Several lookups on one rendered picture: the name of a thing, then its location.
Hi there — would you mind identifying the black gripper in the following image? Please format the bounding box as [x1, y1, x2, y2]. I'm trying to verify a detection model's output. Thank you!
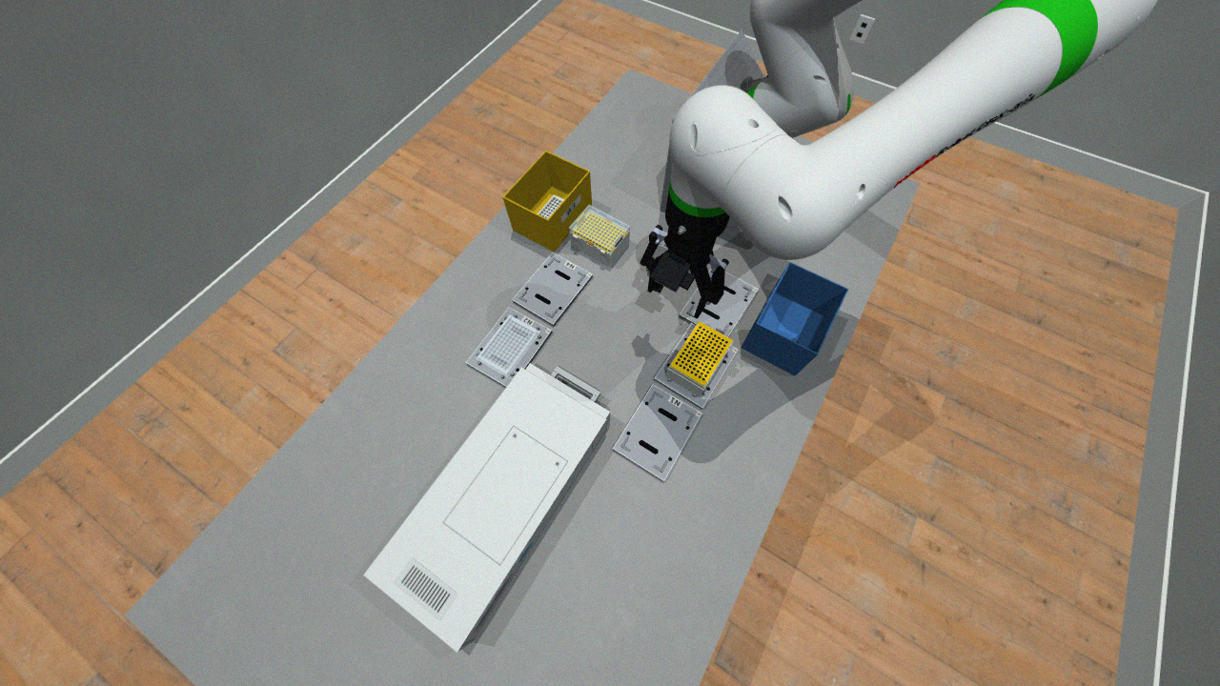
[641, 225, 730, 319]

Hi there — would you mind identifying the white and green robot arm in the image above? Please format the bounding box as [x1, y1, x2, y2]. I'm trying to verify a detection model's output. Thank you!
[665, 0, 1157, 260]

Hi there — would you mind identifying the blue bin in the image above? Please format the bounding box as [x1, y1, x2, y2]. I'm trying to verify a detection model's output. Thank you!
[741, 262, 848, 375]

